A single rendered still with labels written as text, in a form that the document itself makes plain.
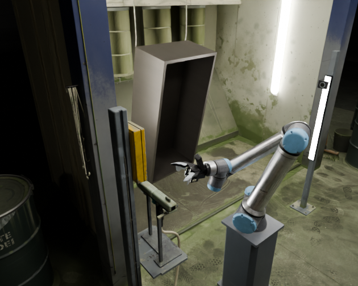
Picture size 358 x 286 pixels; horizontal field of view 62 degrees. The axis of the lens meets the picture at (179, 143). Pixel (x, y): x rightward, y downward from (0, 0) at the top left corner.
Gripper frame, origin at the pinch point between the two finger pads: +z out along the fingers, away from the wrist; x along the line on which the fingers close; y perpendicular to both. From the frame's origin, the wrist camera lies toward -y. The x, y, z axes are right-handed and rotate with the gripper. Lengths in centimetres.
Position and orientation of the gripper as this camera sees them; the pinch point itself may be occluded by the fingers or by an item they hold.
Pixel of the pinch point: (176, 171)
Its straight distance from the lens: 164.2
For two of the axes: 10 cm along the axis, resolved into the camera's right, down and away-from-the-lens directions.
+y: -2.0, 8.3, 5.2
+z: -8.6, 1.0, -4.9
